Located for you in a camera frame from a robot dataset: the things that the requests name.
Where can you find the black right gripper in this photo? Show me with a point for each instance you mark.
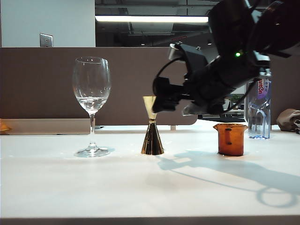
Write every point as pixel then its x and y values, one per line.
pixel 208 89

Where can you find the gold double jigger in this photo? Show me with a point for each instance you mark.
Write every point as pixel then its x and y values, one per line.
pixel 152 140

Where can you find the small amber measuring cup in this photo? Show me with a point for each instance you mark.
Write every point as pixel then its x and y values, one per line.
pixel 230 145

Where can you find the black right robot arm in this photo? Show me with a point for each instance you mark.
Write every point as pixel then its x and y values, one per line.
pixel 234 28

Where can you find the clear wine glass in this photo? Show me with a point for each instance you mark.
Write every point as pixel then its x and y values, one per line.
pixel 91 105

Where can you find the clear plastic water bottle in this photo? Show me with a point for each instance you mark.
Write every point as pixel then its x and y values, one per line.
pixel 259 117

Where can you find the red ceiling sign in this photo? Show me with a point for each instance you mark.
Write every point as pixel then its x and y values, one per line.
pixel 180 38

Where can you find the small green potted plant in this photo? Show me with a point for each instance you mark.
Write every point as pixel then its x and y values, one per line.
pixel 236 98

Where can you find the long ceiling light strip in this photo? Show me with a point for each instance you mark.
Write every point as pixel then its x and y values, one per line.
pixel 152 19

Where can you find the narrow brown desk partition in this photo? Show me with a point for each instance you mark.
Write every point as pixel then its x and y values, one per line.
pixel 286 93

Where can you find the beige long box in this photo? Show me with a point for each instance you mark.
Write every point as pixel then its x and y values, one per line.
pixel 47 126

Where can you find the tan cloth bag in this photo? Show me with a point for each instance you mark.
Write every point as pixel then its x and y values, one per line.
pixel 287 119

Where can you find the wide brown desk partition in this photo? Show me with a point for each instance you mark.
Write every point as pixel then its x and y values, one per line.
pixel 35 82

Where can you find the orange rounded object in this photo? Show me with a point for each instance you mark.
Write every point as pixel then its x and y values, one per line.
pixel 3 126

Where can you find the white partition bracket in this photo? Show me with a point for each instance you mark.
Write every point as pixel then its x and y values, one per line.
pixel 173 128

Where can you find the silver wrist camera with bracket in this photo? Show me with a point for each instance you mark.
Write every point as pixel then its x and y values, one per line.
pixel 192 58

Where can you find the metal wall switch plate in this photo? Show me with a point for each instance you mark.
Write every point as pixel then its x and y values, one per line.
pixel 46 40

